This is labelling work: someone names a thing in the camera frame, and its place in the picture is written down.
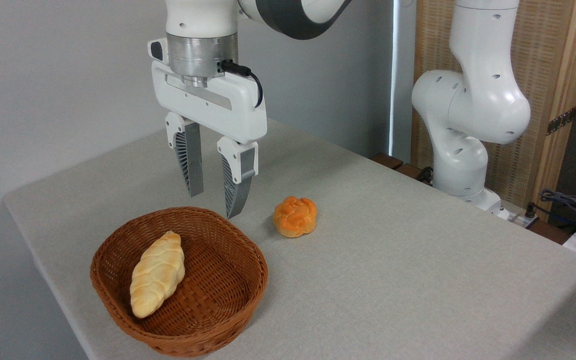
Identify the grey tablecloth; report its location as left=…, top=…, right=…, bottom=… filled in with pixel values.
left=3, top=117, right=576, bottom=360

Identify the long braided bread loaf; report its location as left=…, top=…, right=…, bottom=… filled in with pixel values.
left=129, top=230, right=186, bottom=319

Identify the brown wicker basket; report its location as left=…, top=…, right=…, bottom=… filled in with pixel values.
left=90, top=206, right=269, bottom=358

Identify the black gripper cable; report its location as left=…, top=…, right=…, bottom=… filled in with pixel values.
left=218, top=60, right=264, bottom=109

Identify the round orange braided bun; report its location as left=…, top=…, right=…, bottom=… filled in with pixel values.
left=273, top=196, right=318, bottom=238

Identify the bundle of dark cables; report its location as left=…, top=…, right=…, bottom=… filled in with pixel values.
left=525, top=188, right=576, bottom=236

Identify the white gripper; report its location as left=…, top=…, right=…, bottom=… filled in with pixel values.
left=148, top=38, right=268, bottom=220

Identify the wooden rattan screen panel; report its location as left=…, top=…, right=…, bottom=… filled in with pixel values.
left=410, top=0, right=576, bottom=222

